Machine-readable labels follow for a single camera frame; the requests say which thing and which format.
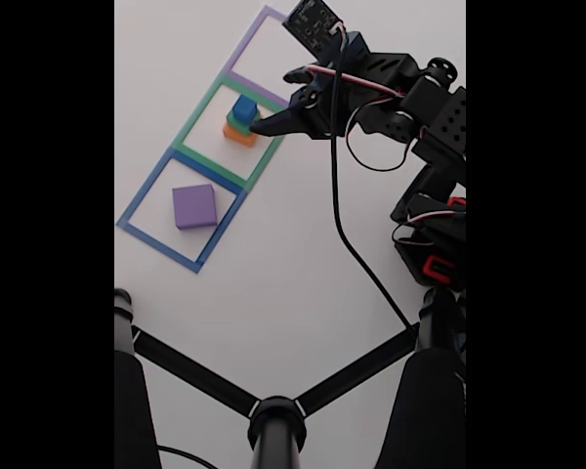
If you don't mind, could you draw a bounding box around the green block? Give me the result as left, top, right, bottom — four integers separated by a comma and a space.
226, 107, 263, 136

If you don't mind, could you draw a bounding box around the orange block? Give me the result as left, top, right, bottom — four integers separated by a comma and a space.
222, 121, 260, 148

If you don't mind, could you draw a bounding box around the large purple block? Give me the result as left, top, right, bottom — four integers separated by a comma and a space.
171, 184, 219, 231

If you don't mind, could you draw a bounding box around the black tripod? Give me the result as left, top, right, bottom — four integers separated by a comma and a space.
114, 287, 467, 469

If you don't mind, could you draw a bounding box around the thick black camera cable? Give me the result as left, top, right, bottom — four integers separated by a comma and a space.
329, 28, 421, 333

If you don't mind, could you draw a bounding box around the green tape square frame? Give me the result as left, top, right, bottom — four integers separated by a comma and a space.
171, 72, 292, 192

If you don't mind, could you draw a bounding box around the blue tape square frame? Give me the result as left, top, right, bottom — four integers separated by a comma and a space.
115, 149, 249, 275

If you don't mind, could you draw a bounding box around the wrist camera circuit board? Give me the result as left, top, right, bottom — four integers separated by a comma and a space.
281, 0, 347, 56

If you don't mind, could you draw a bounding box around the white red base servo wire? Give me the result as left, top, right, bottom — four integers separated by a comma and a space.
392, 208, 465, 246

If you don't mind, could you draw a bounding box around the purple tape square frame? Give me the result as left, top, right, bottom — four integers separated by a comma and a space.
223, 4, 294, 112

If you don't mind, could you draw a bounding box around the small blue cube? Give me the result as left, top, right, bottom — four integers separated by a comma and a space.
232, 95, 260, 124

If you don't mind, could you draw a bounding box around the thin black cable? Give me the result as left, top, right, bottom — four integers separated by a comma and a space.
156, 444, 214, 469

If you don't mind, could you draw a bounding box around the white red gripper servo wire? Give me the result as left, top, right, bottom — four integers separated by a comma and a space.
305, 65, 406, 99

